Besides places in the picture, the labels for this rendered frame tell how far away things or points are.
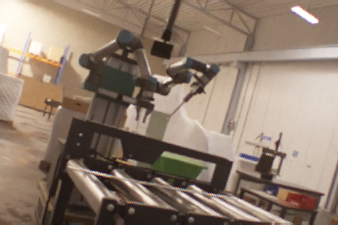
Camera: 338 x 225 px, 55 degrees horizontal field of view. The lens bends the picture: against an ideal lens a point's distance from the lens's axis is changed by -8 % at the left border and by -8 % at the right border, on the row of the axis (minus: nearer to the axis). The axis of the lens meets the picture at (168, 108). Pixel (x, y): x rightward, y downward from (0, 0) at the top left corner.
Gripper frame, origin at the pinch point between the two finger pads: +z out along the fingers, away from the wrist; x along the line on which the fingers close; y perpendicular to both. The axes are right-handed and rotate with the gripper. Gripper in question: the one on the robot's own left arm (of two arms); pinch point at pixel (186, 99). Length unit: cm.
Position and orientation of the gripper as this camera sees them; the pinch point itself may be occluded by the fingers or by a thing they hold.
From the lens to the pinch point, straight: 242.7
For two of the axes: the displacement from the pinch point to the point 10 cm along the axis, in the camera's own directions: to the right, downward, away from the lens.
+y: 6.7, 6.2, 3.9
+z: -6.9, 7.3, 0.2
